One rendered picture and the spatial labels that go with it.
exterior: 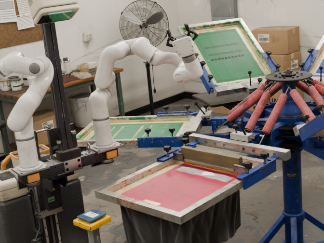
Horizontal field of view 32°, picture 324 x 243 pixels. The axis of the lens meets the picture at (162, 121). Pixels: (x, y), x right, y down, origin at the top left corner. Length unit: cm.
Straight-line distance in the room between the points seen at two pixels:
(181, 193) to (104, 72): 75
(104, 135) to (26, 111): 52
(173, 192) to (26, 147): 77
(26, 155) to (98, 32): 469
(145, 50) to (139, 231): 92
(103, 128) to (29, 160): 45
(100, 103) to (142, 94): 507
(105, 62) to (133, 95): 500
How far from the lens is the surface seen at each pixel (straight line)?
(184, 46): 282
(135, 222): 294
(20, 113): 278
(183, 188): 292
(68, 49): 716
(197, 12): 833
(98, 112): 305
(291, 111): 369
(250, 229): 456
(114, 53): 293
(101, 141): 309
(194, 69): 286
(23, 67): 274
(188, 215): 258
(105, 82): 301
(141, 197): 287
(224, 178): 300
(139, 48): 292
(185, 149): 320
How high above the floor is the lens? 209
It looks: 16 degrees down
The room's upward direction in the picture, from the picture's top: 6 degrees counter-clockwise
